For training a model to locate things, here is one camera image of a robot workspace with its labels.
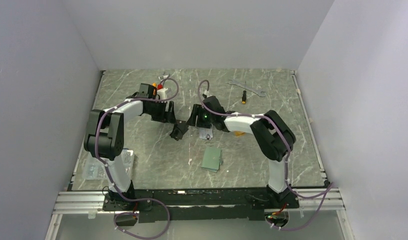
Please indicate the black yellow small screwdriver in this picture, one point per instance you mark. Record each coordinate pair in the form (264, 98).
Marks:
(244, 97)

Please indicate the silver VIP card stack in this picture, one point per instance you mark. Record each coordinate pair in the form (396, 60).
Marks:
(205, 133)

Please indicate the clear plastic bag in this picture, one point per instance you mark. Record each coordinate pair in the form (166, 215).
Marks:
(94, 169)

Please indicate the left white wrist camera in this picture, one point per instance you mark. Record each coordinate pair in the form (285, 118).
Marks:
(163, 93)

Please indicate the aluminium rail frame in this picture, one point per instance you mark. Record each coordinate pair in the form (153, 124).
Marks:
(90, 203)

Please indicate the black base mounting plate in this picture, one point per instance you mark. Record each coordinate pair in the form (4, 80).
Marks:
(251, 203)

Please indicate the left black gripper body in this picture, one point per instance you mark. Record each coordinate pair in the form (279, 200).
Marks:
(158, 111)

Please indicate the black VIP card stack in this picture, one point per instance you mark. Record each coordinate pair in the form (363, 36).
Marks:
(180, 128)

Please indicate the green card holder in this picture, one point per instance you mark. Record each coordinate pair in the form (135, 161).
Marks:
(212, 159)

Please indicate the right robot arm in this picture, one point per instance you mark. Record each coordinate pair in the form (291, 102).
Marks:
(274, 138)

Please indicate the orange card stack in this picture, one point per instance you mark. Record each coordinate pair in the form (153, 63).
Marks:
(239, 133)

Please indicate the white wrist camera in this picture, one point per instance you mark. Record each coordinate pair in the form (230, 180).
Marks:
(206, 94)
(163, 93)

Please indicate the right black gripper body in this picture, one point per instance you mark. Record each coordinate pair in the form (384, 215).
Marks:
(204, 120)

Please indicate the red adjustable wrench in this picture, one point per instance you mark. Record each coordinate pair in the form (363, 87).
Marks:
(162, 78)

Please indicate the silver open-end spanner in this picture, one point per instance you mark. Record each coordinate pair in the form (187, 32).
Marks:
(258, 91)

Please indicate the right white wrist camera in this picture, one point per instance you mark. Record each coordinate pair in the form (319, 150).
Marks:
(206, 94)

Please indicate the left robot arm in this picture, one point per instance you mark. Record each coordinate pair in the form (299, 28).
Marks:
(105, 131)

